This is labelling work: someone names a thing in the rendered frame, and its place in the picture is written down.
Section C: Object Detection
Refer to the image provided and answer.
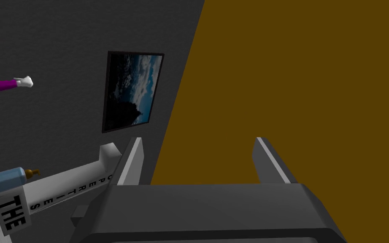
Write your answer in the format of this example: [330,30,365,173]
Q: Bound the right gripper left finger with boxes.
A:
[116,137,144,186]

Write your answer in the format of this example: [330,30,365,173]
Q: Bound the dark framed sky picture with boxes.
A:
[101,50,165,134]

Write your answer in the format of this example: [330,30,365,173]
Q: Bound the blue bottle with brown pump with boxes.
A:
[0,167,41,197]

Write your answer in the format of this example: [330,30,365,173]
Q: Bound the white book with black letters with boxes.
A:
[0,142,124,237]

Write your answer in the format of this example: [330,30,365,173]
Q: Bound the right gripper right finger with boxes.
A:
[251,137,299,185]

